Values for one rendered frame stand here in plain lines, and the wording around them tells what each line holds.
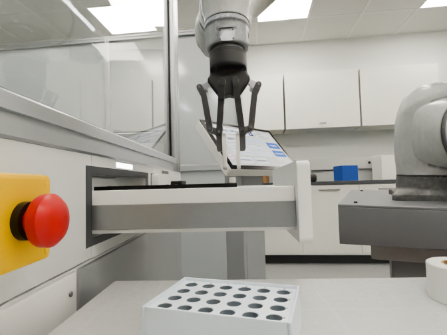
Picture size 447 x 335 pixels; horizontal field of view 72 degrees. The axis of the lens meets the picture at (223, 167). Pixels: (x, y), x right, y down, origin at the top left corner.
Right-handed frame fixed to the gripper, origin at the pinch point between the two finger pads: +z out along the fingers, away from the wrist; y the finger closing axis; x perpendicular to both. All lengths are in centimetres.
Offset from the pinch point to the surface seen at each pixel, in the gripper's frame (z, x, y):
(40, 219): 8.3, -40.0, -12.7
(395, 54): -155, 343, 213
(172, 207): 9.3, -18.1, -8.2
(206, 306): 16.7, -34.2, -2.0
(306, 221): 11.5, -19.8, 9.9
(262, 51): -174, 355, 41
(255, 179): 5, 92, 10
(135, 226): 11.9, -18.1, -13.5
